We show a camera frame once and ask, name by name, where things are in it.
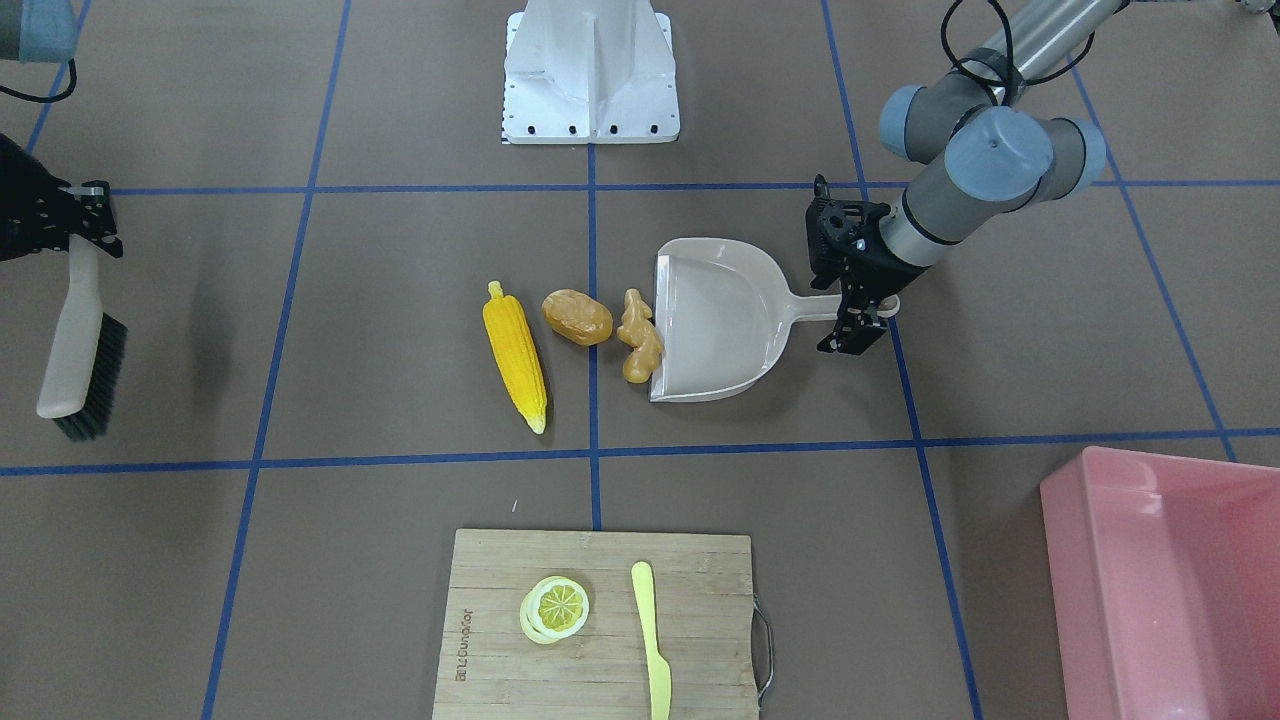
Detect tan toy ginger root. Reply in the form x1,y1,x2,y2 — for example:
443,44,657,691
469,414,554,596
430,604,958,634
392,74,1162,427
616,288,666,384

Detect beige plastic dustpan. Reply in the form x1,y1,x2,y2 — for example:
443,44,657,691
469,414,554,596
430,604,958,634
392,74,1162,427
649,237,845,404

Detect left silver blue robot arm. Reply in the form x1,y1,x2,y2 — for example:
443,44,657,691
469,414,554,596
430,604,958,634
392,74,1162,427
805,1,1124,355

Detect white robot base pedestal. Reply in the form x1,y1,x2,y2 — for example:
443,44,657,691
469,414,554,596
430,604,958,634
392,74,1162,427
500,1,682,145

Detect beige hand brush black bristles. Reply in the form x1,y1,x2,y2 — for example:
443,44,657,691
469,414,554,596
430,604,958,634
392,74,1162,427
36,234,128,442

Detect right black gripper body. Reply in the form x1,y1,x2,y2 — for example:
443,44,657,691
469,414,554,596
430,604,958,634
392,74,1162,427
1,135,124,261

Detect yellow toy lemon slice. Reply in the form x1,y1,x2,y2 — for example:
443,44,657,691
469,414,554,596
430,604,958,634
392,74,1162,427
518,577,590,644

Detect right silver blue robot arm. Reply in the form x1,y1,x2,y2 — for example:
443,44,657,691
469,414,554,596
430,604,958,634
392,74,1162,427
1,1,124,270

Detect pink plastic bin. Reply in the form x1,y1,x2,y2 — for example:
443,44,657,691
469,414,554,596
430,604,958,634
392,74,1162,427
1039,446,1279,719

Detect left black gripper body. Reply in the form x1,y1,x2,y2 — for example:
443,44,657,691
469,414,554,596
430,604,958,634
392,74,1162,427
806,176,925,301

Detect yellow toy corn cob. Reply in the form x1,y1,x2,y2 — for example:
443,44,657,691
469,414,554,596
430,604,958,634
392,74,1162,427
483,281,548,436

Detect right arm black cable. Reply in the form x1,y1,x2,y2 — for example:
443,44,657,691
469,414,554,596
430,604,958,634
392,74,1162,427
0,60,79,105

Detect yellow plastic toy knife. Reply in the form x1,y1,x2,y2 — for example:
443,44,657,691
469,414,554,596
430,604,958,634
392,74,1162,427
630,561,673,719

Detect bamboo cutting board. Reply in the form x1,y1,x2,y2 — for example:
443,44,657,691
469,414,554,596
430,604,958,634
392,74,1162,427
431,529,760,719

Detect brown toy potato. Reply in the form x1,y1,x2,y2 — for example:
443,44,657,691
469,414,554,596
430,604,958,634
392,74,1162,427
540,288,614,347

